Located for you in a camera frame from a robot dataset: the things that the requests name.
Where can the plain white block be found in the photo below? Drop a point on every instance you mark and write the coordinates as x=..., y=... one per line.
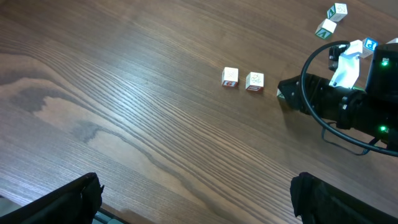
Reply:
x=337, y=12

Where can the green V block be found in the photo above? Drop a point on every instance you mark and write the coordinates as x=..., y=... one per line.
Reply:
x=325, y=29

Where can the red G block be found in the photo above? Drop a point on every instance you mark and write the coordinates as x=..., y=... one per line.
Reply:
x=230, y=77

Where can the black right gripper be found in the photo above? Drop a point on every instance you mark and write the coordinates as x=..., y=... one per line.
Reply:
x=342, y=105

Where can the red block with drawing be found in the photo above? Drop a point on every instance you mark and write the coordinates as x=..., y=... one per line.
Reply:
x=254, y=81

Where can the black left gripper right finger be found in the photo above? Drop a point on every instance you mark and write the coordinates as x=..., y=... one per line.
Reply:
x=317, y=202

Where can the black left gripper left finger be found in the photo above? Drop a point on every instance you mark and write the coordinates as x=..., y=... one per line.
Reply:
x=75, y=202

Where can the green Z block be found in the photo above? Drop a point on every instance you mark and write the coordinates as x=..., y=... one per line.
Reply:
x=280, y=95

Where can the red X block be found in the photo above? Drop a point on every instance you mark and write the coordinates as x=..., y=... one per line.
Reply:
x=393, y=41

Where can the blue P block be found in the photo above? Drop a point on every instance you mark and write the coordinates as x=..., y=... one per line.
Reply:
x=369, y=46

